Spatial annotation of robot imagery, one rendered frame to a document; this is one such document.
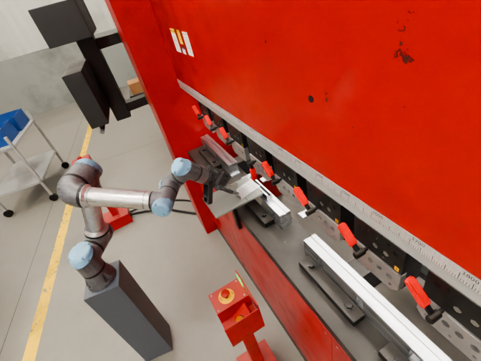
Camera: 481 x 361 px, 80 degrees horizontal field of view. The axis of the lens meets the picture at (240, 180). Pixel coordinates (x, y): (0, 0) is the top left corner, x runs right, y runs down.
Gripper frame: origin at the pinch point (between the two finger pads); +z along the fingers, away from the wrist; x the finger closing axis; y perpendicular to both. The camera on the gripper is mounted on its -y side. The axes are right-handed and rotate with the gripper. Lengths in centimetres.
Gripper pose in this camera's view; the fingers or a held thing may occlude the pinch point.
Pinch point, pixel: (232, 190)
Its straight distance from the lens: 140.0
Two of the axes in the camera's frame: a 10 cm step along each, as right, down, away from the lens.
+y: 4.6, -8.9, -0.8
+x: -6.1, -3.8, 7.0
